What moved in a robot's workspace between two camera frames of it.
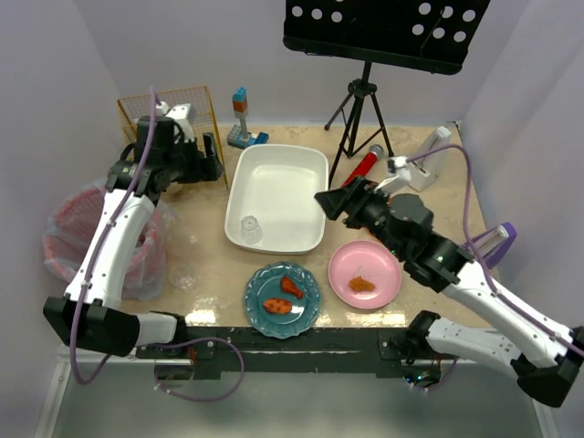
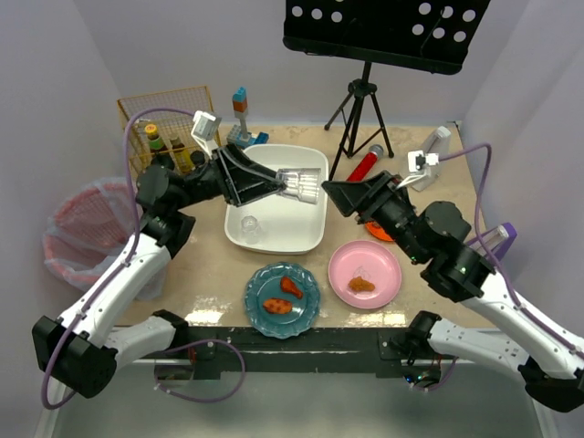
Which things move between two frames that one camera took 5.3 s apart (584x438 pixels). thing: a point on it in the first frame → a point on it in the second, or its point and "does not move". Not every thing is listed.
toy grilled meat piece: (277, 306) does not move
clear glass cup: (251, 233) does not move
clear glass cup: (182, 277) → (301, 183)
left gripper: (201, 161) → (224, 174)
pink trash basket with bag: (69, 229) does not move
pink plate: (371, 260) does not move
